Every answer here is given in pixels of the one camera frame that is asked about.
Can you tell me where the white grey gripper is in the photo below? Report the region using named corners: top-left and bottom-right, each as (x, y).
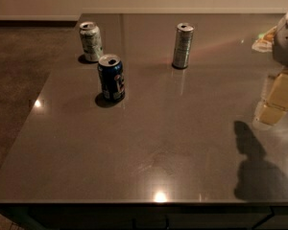
top-left (255, 12), bottom-right (288, 126)

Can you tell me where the slim silver redbull can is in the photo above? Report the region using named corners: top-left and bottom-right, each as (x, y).
top-left (172, 22), bottom-right (195, 69)

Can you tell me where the blue pepsi can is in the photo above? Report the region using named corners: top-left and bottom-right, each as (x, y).
top-left (98, 54), bottom-right (125, 102)

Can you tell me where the white green soda can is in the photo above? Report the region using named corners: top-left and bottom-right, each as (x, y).
top-left (79, 21), bottom-right (104, 62)

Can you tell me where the crumpled snack bag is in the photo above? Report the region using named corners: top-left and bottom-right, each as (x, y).
top-left (252, 27), bottom-right (276, 53)

